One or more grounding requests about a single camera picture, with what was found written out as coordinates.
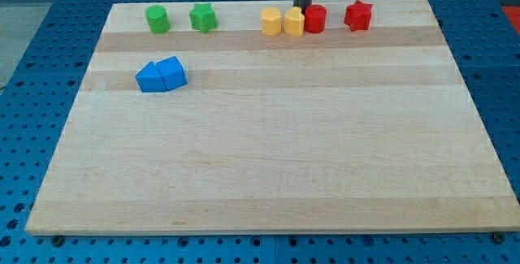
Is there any blue cube block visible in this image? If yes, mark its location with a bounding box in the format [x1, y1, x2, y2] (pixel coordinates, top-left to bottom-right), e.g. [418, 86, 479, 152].
[156, 56, 188, 91]

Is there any yellow hexagon block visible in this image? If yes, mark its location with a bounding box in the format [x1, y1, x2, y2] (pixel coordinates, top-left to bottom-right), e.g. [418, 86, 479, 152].
[261, 7, 282, 36]

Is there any yellow heart block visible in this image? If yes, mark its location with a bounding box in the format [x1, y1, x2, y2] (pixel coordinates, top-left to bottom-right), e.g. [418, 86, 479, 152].
[284, 6, 305, 37]

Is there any green star block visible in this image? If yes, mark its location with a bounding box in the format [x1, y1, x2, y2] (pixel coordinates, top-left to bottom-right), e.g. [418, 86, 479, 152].
[189, 2, 218, 33]

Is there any red cylinder block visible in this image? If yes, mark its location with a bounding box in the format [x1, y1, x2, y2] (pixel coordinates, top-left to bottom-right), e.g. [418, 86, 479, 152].
[304, 4, 327, 33]

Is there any blue triangular block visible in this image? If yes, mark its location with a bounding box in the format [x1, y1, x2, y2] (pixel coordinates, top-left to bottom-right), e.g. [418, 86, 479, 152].
[135, 62, 166, 93]

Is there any red star block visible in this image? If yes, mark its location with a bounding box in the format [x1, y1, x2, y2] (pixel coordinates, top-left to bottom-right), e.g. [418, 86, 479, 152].
[344, 0, 373, 32]

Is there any green cylinder block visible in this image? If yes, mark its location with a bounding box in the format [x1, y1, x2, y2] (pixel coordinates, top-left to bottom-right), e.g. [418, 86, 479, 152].
[145, 5, 171, 34]

